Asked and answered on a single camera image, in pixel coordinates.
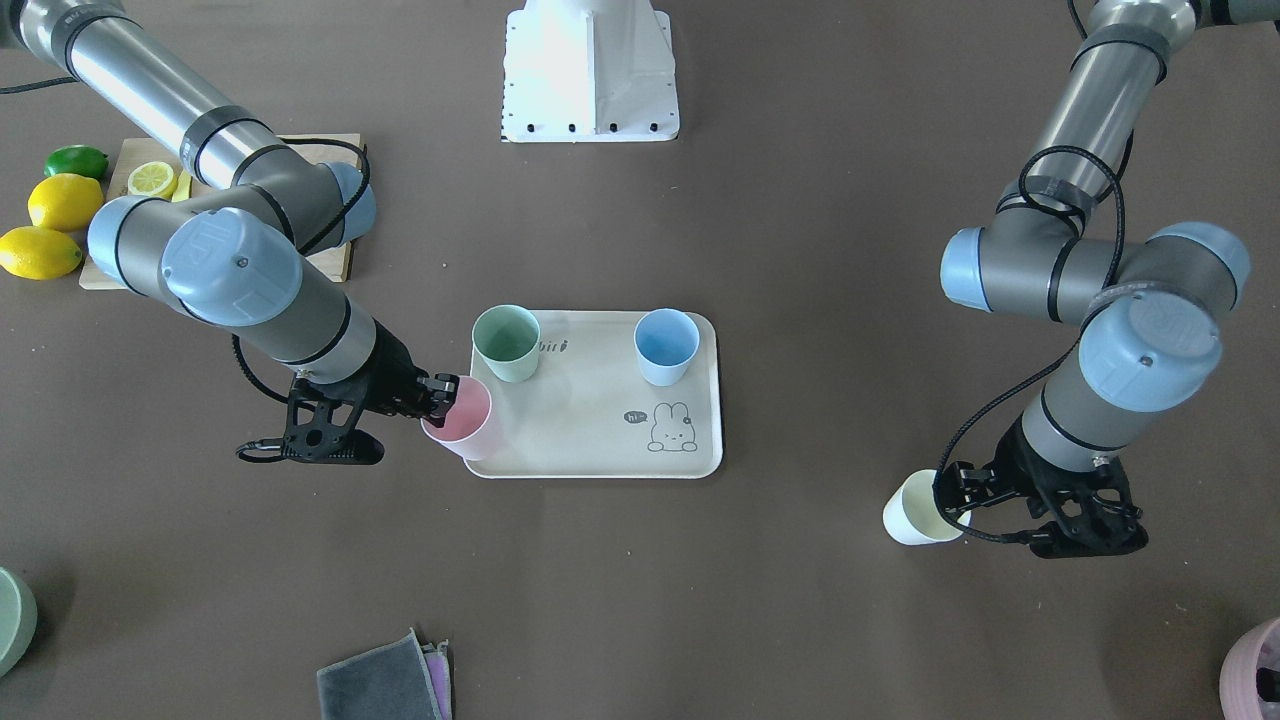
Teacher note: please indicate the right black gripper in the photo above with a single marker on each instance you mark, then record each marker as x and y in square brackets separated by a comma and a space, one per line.
[388, 374]

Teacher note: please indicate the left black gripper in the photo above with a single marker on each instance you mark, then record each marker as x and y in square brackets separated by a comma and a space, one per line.
[1018, 458]

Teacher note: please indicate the pink cup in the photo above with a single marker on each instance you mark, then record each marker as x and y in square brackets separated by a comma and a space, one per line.
[472, 428]

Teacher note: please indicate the cream cup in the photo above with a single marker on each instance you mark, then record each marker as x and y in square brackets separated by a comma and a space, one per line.
[910, 516]

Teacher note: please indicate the green cup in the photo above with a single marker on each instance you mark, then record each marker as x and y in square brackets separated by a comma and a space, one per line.
[507, 338]

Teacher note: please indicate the blue cup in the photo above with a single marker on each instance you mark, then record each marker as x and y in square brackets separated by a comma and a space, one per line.
[666, 340]

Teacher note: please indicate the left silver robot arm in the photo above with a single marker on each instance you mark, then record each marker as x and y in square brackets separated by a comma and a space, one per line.
[1148, 316]

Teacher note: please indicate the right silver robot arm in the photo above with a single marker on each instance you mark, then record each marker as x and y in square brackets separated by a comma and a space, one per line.
[237, 257]

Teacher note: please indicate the cream rabbit tray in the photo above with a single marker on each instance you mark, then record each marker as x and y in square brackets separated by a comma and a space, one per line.
[587, 411]

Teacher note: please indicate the pink bowl with ice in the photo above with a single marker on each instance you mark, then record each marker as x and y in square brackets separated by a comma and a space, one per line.
[1248, 679]

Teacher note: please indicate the grey cloth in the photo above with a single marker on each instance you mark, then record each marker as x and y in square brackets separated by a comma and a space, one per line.
[406, 679]

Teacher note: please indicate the lemon slice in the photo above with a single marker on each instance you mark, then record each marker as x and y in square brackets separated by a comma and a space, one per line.
[155, 179]

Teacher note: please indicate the wooden cutting board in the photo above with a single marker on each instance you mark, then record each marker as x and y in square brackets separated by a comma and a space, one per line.
[134, 152]

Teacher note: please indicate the yellow lemon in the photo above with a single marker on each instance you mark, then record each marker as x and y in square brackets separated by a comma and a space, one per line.
[38, 253]
[65, 202]

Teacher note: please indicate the green lime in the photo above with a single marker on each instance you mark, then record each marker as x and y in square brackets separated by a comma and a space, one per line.
[80, 160]

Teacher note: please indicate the green bowl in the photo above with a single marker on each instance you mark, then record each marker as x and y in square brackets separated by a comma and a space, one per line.
[19, 616]

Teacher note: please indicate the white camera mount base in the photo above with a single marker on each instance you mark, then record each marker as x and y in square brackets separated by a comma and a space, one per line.
[589, 72]

